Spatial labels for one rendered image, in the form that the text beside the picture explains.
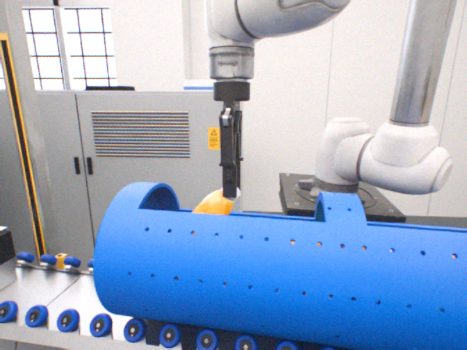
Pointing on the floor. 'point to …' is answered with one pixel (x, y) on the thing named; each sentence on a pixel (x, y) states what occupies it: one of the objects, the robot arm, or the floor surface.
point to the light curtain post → (28, 128)
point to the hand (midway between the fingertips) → (231, 179)
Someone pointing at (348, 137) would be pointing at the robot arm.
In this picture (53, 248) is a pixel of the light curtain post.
